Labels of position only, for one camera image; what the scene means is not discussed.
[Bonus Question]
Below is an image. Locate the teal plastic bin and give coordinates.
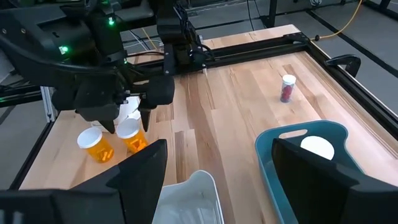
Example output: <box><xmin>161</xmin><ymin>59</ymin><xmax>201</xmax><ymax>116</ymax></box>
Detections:
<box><xmin>254</xmin><ymin>120</ymin><xmax>374</xmax><ymax>224</ymax></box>

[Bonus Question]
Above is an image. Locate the yellow extension cable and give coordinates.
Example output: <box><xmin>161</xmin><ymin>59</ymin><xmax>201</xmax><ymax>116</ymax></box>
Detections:
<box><xmin>310</xmin><ymin>0</ymin><xmax>364</xmax><ymax>42</ymax></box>

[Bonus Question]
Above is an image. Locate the black table clamp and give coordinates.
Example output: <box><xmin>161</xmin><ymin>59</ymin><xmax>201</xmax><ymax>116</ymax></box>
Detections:
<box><xmin>325</xmin><ymin>54</ymin><xmax>362</xmax><ymax>78</ymax></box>

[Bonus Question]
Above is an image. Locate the black aluminium table frame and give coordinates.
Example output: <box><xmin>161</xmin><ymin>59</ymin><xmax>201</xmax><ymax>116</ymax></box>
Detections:
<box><xmin>9</xmin><ymin>30</ymin><xmax>398</xmax><ymax>190</ymax></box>

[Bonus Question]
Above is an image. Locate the silver aluminium post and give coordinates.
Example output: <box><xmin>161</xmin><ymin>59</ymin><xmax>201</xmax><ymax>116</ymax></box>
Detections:
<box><xmin>40</xmin><ymin>86</ymin><xmax>60</xmax><ymax>123</ymax></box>

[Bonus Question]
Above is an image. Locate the orange white-capped pill bottle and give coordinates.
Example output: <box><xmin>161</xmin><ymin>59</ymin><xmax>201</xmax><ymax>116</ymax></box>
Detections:
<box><xmin>300</xmin><ymin>135</ymin><xmax>336</xmax><ymax>161</ymax></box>
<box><xmin>76</xmin><ymin>126</ymin><xmax>115</xmax><ymax>164</ymax></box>
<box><xmin>116</xmin><ymin>118</ymin><xmax>149</xmax><ymax>154</ymax></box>

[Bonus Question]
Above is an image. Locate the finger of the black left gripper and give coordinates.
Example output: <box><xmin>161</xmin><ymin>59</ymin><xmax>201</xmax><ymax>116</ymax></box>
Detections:
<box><xmin>51</xmin><ymin>86</ymin><xmax>121</xmax><ymax>134</ymax></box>
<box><xmin>138</xmin><ymin>75</ymin><xmax>175</xmax><ymax>133</ymax></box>

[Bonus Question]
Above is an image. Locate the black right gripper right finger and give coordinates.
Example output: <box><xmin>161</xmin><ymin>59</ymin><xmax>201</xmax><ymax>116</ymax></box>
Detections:
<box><xmin>271</xmin><ymin>138</ymin><xmax>398</xmax><ymax>224</ymax></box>

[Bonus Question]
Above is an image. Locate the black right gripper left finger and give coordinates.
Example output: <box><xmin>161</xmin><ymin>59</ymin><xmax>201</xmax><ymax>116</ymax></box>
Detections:
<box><xmin>0</xmin><ymin>139</ymin><xmax>169</xmax><ymax>224</ymax></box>

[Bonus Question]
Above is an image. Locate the white plastic bin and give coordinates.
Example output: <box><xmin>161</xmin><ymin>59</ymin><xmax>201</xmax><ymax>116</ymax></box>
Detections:
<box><xmin>151</xmin><ymin>169</ymin><xmax>225</xmax><ymax>224</ymax></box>

